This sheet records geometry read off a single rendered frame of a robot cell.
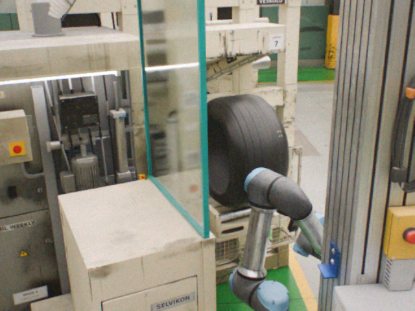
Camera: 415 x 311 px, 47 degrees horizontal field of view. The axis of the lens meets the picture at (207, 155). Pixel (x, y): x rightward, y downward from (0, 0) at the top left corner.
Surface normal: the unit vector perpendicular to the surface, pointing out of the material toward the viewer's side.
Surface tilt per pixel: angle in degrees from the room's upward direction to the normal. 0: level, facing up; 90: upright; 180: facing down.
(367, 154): 90
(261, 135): 58
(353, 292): 0
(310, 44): 90
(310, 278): 0
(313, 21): 90
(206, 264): 90
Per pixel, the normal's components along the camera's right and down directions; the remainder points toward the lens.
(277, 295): 0.06, -0.90
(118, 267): 0.42, 0.31
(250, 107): 0.15, -0.73
